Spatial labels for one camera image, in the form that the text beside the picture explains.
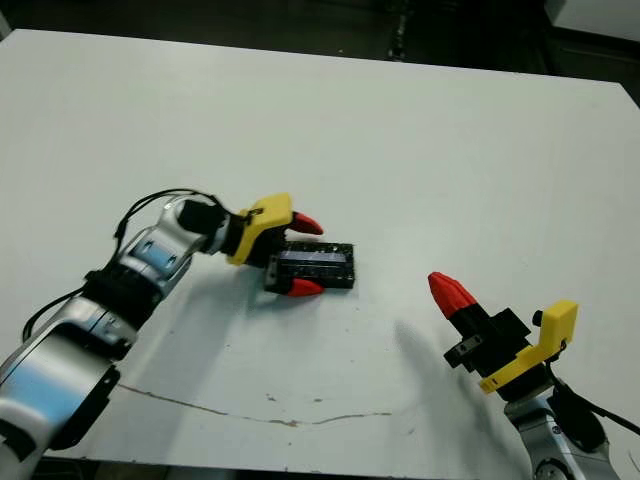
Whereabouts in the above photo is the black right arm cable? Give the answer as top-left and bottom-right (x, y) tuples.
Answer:
(554, 384), (640, 436)

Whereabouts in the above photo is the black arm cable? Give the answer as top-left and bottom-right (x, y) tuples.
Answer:
(22, 187), (224, 344)
(554, 384), (640, 436)

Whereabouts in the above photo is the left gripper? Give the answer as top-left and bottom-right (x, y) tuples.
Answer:
(224, 192), (326, 299)

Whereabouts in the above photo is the black camera box lid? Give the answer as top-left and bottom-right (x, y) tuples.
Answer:
(264, 239), (359, 294)

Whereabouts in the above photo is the dark metal stand base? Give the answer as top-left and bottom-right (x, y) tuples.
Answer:
(387, 14), (409, 62)

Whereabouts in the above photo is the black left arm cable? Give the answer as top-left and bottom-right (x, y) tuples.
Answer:
(22, 187), (224, 344)

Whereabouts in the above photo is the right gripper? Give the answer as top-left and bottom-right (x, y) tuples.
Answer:
(427, 271), (580, 402)

